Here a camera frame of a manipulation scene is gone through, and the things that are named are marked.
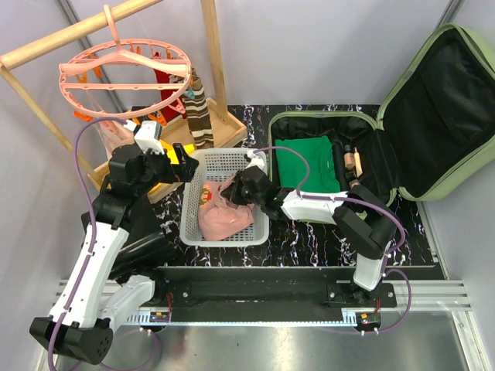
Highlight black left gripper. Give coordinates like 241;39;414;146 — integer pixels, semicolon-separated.
135;142;199;196

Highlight pink sweater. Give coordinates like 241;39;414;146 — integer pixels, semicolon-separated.
198;174;254;241

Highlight green shirt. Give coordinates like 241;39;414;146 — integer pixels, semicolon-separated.
274;135;342;193

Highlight green hard-shell suitcase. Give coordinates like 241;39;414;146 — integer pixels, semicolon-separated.
268;23;494;204

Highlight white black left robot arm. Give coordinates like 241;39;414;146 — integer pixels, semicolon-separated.
29;143;199;365

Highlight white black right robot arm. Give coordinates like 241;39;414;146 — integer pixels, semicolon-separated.
220;167;401;307

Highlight yellow shorts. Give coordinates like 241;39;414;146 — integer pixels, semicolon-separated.
159;140;199;184

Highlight white plastic mesh basket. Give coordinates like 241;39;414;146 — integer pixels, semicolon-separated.
179;148;269;247

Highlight wooden clothes rack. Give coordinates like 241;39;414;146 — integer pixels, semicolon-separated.
0;0;248;204

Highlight brown striped sock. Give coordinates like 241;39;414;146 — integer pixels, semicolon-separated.
182;68;214;149

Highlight red garment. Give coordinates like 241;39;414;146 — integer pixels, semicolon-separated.
148;48;188;124

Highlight teal clothespin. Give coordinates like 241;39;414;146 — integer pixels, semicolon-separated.
183;86;195;100

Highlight pale pink garment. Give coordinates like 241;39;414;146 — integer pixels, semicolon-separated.
95;121;135;159

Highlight black box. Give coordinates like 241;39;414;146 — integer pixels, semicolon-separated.
92;192;177;284

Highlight orange clothespin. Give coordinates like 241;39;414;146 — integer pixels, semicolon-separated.
73;111;94;122

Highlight pink round clip hanger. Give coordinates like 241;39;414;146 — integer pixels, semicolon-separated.
59;5;192;119

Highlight brown capped cosmetic bottle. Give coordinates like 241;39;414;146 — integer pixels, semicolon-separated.
349;175;360;189

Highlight beige cosmetic bottle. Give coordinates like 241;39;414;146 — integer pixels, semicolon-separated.
343;145;363;178

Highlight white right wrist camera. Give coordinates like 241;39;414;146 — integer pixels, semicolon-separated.
245;149;267;172

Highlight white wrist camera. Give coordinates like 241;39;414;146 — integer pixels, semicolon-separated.
124;120;165;155
245;149;267;172

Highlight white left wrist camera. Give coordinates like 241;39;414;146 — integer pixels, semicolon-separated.
124;120;165;155

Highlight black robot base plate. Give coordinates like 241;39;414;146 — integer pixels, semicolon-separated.
75;264;434;325

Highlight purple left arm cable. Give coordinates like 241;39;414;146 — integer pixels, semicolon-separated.
46;117;162;371

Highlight aluminium frame rail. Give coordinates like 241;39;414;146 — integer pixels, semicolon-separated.
34;277;488;371

